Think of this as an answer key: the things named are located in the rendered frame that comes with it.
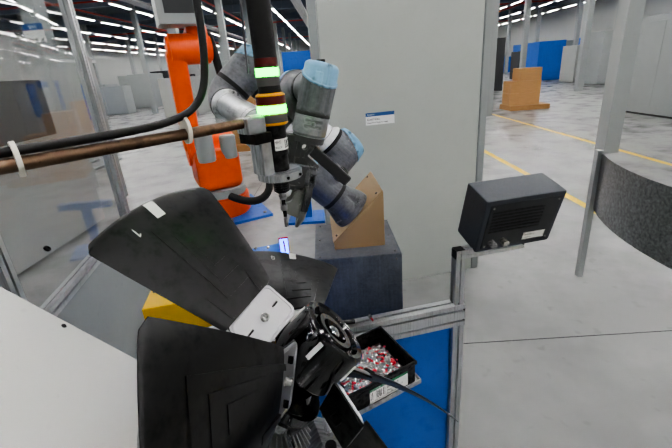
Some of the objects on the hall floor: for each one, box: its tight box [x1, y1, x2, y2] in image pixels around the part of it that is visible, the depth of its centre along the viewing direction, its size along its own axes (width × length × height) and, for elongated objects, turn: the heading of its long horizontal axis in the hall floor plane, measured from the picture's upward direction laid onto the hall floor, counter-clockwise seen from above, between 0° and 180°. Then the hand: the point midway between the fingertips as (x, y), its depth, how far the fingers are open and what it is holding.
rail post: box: [446, 325, 464, 448], centre depth 135 cm, size 4×4×78 cm
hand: (300, 222), depth 85 cm, fingers closed
